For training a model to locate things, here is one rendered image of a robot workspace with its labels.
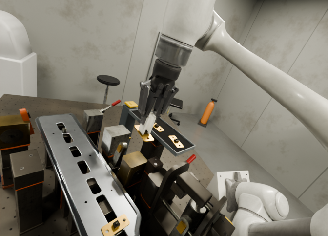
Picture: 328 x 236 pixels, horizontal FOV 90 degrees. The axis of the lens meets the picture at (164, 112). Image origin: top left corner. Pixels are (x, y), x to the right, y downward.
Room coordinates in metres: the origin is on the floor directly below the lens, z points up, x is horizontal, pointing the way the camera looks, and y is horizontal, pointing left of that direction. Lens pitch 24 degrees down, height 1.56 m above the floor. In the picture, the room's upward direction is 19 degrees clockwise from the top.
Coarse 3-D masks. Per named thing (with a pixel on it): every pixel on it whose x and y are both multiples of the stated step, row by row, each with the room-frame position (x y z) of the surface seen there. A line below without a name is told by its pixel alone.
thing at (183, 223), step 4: (184, 216) 0.35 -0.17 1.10; (188, 216) 0.35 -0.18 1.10; (180, 220) 0.34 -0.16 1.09; (184, 220) 0.34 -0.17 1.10; (188, 220) 0.34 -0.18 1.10; (176, 224) 0.34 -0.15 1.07; (180, 224) 0.33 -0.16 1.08; (184, 224) 0.33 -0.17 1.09; (188, 224) 0.33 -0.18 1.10; (176, 228) 0.33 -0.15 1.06; (180, 228) 0.33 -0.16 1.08; (184, 228) 0.32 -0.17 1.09; (188, 228) 0.32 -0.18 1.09; (172, 232) 0.33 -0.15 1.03; (176, 232) 0.33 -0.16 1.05; (180, 232) 0.32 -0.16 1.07; (184, 232) 0.32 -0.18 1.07
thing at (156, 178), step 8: (152, 176) 0.48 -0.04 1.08; (160, 176) 0.49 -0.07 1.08; (152, 184) 0.46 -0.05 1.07; (160, 184) 0.46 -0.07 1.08; (144, 192) 0.47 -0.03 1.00; (152, 192) 0.45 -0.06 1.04; (144, 200) 0.46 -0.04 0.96; (152, 200) 0.44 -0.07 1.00; (144, 208) 0.46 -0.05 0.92; (144, 216) 0.45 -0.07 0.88; (144, 224) 0.45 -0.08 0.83
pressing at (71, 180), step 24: (48, 120) 0.69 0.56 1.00; (72, 120) 0.76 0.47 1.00; (48, 144) 0.54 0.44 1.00; (72, 144) 0.59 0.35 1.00; (72, 168) 0.46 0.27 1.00; (96, 168) 0.50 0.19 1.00; (72, 192) 0.37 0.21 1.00; (120, 192) 0.43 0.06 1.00; (72, 216) 0.31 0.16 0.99; (96, 216) 0.32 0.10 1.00
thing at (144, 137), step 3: (135, 126) 0.48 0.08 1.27; (138, 126) 0.49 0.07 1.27; (138, 129) 0.47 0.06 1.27; (138, 132) 0.46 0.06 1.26; (144, 132) 0.46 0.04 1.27; (141, 135) 0.44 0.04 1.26; (144, 135) 0.45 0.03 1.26; (147, 135) 0.46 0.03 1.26; (150, 135) 0.46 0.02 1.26; (144, 138) 0.44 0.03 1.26; (150, 138) 0.45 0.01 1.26; (153, 138) 0.45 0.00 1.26; (144, 141) 0.43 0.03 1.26; (147, 141) 0.43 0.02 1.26
